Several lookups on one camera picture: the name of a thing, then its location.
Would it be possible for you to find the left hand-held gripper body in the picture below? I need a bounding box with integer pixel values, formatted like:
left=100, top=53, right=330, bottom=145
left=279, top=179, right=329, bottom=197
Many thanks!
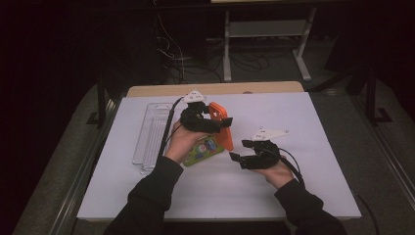
left=179, top=90, right=223, bottom=134

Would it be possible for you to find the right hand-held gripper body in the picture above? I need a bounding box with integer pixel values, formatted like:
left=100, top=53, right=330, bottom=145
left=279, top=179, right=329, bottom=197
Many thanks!
left=239, top=127, right=291, bottom=170

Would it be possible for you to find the orange phone case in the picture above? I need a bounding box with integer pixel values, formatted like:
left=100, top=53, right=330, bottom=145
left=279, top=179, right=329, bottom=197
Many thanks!
left=207, top=101, right=235, bottom=152

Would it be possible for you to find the green phone case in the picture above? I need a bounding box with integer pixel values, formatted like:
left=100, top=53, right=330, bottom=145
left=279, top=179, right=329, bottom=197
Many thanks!
left=182, top=135, right=225, bottom=167

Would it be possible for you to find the clear plastic rack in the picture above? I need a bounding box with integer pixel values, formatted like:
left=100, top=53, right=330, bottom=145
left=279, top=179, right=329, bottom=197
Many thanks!
left=131, top=102, right=175, bottom=175

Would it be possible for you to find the person's right hand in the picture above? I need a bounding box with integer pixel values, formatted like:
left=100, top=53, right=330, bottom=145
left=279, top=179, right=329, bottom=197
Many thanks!
left=253, top=160, right=296, bottom=191

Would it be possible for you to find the person's left hand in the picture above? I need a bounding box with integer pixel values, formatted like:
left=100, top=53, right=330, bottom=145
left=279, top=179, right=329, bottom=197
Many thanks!
left=163, top=120, right=210, bottom=165

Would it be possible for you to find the white work board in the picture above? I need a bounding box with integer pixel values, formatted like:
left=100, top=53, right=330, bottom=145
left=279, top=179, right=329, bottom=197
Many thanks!
left=76, top=91, right=362, bottom=220

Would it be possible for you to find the black metal stand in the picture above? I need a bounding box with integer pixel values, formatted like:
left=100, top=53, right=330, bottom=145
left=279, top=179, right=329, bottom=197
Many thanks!
left=364, top=63, right=394, bottom=126
left=86, top=74, right=111, bottom=129

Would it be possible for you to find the left hand-held gripper cable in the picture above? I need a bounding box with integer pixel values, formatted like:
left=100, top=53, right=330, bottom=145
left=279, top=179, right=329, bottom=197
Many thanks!
left=156, top=96, right=186, bottom=159

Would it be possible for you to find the hand-held gripper cable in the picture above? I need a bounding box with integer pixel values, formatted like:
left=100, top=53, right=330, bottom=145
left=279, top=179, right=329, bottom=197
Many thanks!
left=156, top=96, right=186, bottom=159
left=278, top=147, right=306, bottom=189

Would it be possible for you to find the right hand-held gripper cable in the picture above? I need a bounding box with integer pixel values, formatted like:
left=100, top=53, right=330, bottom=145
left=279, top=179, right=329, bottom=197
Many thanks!
left=278, top=147, right=306, bottom=189

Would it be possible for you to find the tangle of black cables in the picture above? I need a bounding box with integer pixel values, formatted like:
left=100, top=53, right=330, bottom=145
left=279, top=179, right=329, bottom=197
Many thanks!
left=155, top=13, right=272, bottom=84

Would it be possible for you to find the white metal table frame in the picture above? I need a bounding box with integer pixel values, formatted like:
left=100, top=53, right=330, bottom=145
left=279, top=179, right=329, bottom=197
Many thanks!
left=222, top=7, right=318, bottom=82

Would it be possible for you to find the thin black cable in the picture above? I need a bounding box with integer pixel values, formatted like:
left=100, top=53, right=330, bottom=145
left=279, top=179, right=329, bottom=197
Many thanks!
left=355, top=194, right=383, bottom=235

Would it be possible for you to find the aluminium frame rail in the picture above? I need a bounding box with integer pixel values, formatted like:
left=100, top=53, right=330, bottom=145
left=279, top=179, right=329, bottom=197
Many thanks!
left=350, top=96, right=415, bottom=205
left=48, top=97, right=122, bottom=235

